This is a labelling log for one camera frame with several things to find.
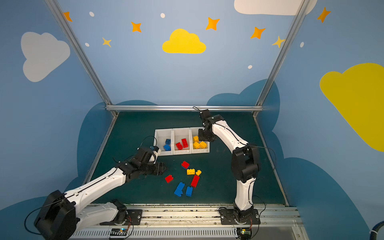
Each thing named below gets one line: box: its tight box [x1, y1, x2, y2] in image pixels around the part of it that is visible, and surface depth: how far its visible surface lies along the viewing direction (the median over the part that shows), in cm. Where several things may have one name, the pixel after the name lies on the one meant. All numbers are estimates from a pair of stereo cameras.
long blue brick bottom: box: [174, 181, 185, 197], surface depth 84 cm
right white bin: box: [190, 127, 210, 154], surface depth 102 cm
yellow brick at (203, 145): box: [199, 141, 207, 149], surface depth 103 cm
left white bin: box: [153, 128, 174, 157], surface depth 103 cm
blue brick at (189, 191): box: [185, 186, 193, 197], surface depth 82 cm
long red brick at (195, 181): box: [191, 175, 200, 188], surface depth 88 cm
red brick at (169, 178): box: [165, 174, 174, 184], surface depth 89 cm
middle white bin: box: [172, 127, 192, 156], surface depth 103 cm
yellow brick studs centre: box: [186, 168, 195, 175], surface depth 90 cm
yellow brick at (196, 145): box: [193, 141, 201, 149], surface depth 102 cm
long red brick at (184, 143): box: [181, 138, 189, 148], surface depth 103 cm
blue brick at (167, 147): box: [163, 144, 171, 151], surface depth 101 cm
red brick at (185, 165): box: [181, 160, 190, 169], surface depth 93 cm
